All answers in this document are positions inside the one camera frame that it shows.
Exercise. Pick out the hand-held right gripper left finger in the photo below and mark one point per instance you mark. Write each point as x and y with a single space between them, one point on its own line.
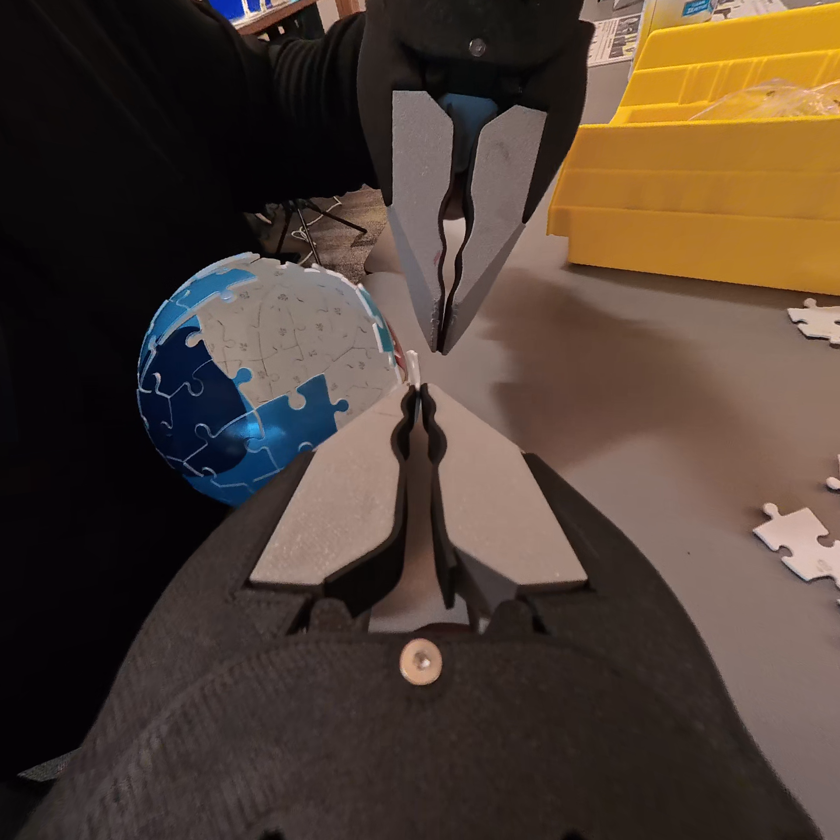
328 518

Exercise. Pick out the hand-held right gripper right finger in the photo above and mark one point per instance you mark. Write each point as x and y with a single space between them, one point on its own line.
505 518

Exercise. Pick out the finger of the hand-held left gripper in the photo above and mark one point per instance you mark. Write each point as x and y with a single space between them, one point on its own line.
420 197
505 197

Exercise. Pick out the blue red yellow puzzle piece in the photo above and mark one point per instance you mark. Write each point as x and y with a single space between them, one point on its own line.
413 364

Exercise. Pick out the blue and white puzzle ball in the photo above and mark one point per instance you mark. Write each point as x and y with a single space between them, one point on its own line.
295 341

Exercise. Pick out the person's left forearm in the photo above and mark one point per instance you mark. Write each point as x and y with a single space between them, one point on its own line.
308 98

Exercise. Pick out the white puzzle piece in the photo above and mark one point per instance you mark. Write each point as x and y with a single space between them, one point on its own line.
797 541
835 482
820 321

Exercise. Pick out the wooden desk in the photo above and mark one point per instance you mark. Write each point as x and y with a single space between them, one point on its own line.
344 8

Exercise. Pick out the black tripod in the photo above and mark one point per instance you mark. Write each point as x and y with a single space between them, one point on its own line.
308 228

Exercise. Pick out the yellow plastic bin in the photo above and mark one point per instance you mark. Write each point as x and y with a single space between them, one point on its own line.
689 197

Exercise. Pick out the printed paper sheet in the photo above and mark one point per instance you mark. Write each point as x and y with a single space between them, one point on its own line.
617 39

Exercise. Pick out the white box blue label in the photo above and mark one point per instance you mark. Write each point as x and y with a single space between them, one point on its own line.
663 13

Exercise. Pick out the clear plastic bag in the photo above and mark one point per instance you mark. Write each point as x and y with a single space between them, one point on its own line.
774 102

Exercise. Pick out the person's dark clothed torso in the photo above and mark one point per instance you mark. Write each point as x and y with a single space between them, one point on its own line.
98 131

